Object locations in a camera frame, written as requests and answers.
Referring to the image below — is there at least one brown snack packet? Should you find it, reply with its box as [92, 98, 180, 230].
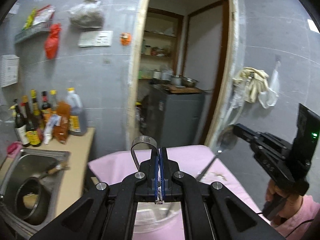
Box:
[53, 101, 71, 144]

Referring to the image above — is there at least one wall wire rack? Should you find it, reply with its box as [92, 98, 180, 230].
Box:
[14, 24, 50, 44]

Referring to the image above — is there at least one red plastic bag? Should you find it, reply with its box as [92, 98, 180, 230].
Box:
[44, 23, 61, 60]

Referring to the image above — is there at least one orange wall hook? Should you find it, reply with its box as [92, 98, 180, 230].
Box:
[120, 33, 132, 46]

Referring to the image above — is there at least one steel bowl on cabinet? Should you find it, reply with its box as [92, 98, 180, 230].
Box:
[182, 77, 198, 88]

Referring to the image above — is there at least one white hose loop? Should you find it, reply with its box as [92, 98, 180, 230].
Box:
[220, 84, 245, 136]

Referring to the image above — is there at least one white plastic utensil holder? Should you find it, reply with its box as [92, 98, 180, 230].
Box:
[133, 202, 181, 233]

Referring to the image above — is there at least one white wall box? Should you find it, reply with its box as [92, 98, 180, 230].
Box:
[1, 55, 20, 88]

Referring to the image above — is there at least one large dark vinegar jug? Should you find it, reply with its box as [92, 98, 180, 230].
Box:
[66, 87, 87, 137]

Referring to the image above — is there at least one person's right hand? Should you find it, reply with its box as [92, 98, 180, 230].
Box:
[265, 179, 304, 224]

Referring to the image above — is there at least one steel kitchen sink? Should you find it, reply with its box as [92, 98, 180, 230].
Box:
[1, 148, 70, 239]

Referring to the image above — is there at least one wine bottle white label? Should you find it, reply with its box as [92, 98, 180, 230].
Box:
[12, 99, 30, 148]

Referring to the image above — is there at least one black pot in sink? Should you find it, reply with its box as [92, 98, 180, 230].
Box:
[15, 161, 68, 225]

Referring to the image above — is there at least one wooden shelf unit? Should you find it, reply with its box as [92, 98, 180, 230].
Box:
[138, 8, 184, 80]

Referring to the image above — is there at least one steel spoon apart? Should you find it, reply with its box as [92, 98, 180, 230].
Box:
[195, 125, 238, 181]

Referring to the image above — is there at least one dark soy sauce bottle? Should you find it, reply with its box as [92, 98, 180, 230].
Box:
[22, 95, 41, 147]

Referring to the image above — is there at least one white wall switch panel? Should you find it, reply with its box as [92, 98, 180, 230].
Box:
[78, 31, 113, 47]

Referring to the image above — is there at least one clear hanging plastic bag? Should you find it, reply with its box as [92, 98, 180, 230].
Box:
[258, 60, 281, 109]

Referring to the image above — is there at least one black tracker with green light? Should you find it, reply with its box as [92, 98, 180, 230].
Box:
[287, 103, 319, 176]

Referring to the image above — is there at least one hanging bag of dried goods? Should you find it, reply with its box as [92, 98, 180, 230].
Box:
[68, 0, 104, 29]

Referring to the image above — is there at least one steel spoon pile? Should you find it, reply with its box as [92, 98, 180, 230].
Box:
[130, 135, 159, 171]

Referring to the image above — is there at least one pink table cloth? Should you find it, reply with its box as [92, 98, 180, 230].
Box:
[88, 145, 261, 239]

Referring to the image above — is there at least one grey cabinet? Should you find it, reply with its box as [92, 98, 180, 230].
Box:
[144, 85, 204, 147]

